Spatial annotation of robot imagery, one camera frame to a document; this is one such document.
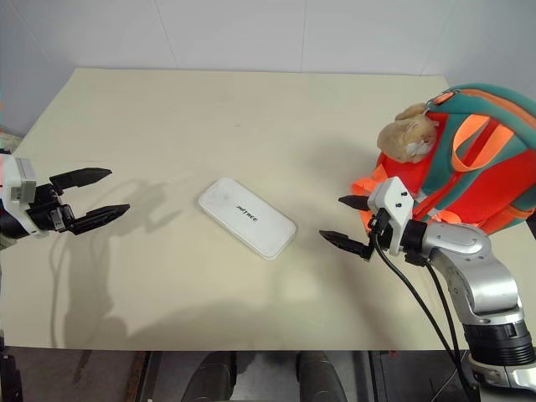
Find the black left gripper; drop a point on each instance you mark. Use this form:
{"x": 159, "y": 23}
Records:
{"x": 44, "y": 211}

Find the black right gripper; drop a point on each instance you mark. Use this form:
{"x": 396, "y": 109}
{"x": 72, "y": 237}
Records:
{"x": 380, "y": 230}

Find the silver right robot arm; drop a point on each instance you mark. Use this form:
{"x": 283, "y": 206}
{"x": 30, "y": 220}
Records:
{"x": 481, "y": 268}

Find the white rectangular case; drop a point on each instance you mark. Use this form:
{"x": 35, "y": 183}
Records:
{"x": 247, "y": 218}

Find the orange and teal backpack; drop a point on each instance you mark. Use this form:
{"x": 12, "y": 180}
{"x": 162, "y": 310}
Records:
{"x": 481, "y": 184}

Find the beige plush hamster toy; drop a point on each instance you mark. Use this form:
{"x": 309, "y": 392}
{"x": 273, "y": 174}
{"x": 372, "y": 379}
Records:
{"x": 404, "y": 136}

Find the dark rounded shape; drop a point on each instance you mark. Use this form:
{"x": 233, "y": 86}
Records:
{"x": 211, "y": 377}
{"x": 318, "y": 377}

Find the black object under table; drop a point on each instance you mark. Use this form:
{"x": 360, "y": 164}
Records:
{"x": 9, "y": 377}

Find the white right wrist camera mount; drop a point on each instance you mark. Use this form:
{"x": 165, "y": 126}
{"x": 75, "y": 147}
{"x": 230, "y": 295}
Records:
{"x": 395, "y": 197}

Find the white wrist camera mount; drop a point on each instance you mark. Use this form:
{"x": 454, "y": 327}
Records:
{"x": 395, "y": 197}
{"x": 19, "y": 180}

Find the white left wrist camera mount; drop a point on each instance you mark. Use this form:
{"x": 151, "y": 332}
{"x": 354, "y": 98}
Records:
{"x": 19, "y": 180}

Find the dark metal table frame bar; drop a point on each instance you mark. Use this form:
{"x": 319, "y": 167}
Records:
{"x": 146, "y": 377}

